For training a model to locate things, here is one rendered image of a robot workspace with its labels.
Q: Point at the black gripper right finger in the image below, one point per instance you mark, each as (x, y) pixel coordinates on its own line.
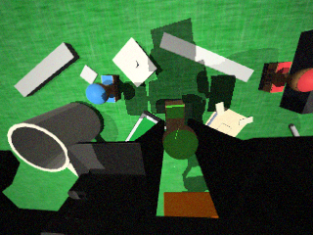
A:
(230, 165)

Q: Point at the rubber stamp with blue handle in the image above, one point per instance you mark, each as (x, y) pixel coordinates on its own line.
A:
(107, 91)

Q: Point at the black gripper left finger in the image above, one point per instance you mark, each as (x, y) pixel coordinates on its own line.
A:
(142, 157)

